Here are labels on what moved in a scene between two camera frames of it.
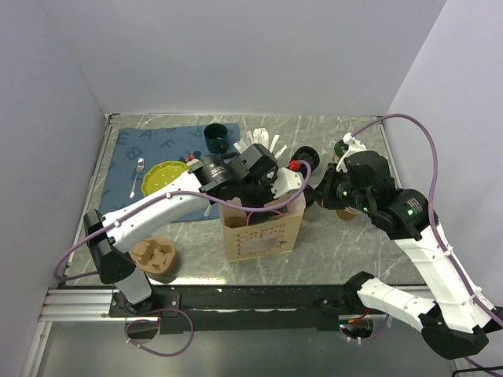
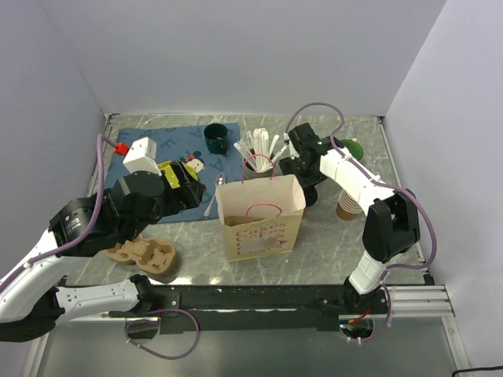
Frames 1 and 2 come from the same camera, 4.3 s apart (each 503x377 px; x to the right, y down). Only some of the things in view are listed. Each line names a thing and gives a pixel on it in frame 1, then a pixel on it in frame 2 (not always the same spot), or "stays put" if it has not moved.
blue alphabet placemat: [138, 148] stays put
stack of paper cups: [347, 214] stays put
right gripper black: [323, 192] -> [288, 167]
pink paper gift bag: [267, 239] stays put
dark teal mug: [216, 136] stays put
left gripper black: [269, 179] -> [189, 195]
